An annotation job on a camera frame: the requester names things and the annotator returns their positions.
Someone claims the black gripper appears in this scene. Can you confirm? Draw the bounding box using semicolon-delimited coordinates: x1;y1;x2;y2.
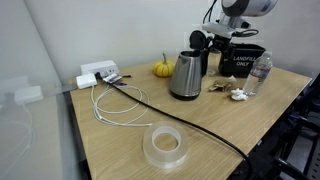
212;34;236;76

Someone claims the black landfill bin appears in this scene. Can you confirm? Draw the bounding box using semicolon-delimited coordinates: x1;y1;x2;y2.
218;43;267;79

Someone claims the crumpled brown paper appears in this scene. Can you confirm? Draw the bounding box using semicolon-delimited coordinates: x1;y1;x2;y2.
208;75;238;93

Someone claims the clear plastic water bottle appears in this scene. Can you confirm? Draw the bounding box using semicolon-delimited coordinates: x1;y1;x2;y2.
242;50;274;98

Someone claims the crumpled white tissue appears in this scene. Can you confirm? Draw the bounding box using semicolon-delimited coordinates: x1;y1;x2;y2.
230;87;249;102

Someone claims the stainless steel electric kettle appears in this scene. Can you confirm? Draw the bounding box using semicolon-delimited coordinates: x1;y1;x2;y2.
169;30;212;102

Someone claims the small yellow pumpkin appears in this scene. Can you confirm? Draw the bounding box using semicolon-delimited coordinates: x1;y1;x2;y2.
152;51;176;79

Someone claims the black chair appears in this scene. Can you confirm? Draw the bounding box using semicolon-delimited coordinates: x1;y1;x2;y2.
273;73;320;180

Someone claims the small usb adapter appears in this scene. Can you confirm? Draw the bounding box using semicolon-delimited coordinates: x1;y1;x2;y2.
102;73;123;85

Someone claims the large clear tape roll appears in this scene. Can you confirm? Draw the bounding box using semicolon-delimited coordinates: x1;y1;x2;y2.
142;121;190;170

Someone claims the white power strip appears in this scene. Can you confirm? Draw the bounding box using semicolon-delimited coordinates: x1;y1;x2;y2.
80;59;120;78

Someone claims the white charger brick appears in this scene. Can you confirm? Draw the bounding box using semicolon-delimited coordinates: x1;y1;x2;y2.
75;72;98;90

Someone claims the white divider panel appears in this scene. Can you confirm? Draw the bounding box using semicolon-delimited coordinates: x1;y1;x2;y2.
0;0;84;180

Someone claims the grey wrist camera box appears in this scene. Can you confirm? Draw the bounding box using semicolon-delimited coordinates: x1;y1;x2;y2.
201;21;236;40

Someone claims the thick black cable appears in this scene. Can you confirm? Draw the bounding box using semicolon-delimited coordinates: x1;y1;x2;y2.
94;71;253;180

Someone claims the thin white cable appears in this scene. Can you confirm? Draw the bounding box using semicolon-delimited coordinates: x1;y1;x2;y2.
90;83;154;128

